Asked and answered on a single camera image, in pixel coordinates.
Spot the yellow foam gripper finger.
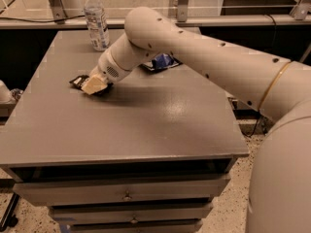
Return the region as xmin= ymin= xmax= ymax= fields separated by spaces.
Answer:
xmin=82 ymin=76 xmax=108 ymax=95

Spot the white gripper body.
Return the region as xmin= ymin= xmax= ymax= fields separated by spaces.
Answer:
xmin=89 ymin=50 xmax=125 ymax=83

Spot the black rxbar chocolate bar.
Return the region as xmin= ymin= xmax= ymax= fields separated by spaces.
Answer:
xmin=69 ymin=75 xmax=112 ymax=95

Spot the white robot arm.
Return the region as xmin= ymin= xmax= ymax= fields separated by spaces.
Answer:
xmin=82 ymin=7 xmax=311 ymax=233

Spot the clear plastic water bottle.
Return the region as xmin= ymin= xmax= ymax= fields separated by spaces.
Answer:
xmin=84 ymin=0 xmax=110 ymax=51

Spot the blue chip bag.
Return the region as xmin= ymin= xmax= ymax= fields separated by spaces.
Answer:
xmin=141 ymin=53 xmax=182 ymax=72

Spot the grey drawer cabinet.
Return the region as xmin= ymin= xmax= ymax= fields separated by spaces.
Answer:
xmin=0 ymin=31 xmax=248 ymax=233

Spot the white object at left edge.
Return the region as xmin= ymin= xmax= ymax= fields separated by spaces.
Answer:
xmin=0 ymin=80 xmax=12 ymax=103

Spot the metal frame rail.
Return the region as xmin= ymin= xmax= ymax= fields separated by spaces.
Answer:
xmin=0 ymin=14 xmax=311 ymax=30

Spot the black cable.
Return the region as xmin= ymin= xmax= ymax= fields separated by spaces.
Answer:
xmin=241 ymin=114 xmax=265 ymax=138

